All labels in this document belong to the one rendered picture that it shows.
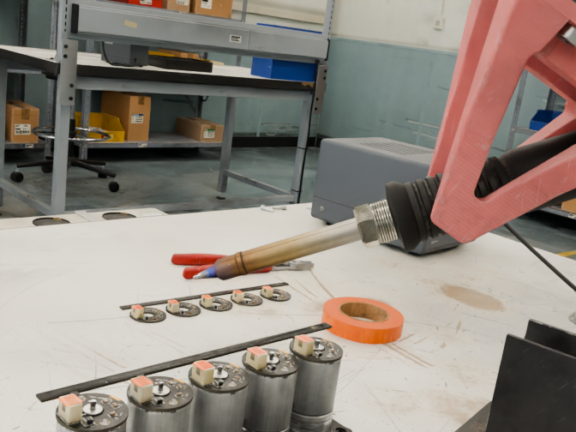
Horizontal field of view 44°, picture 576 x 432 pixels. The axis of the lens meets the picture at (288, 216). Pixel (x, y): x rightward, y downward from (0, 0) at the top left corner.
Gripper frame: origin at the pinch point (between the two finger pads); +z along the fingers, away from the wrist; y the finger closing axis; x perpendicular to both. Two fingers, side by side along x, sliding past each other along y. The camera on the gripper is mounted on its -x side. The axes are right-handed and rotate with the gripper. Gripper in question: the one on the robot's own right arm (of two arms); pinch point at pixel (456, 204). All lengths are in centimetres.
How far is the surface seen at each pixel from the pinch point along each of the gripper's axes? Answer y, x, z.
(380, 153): -48.8, 4.4, 4.1
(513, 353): -10.3, 10.2, 5.2
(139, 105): -447, -83, 104
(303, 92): -325, -1, 24
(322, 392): -5.4, 2.1, 10.7
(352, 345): -21.5, 6.7, 13.6
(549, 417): -9.0, 13.2, 6.6
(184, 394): -0.5, -3.5, 11.9
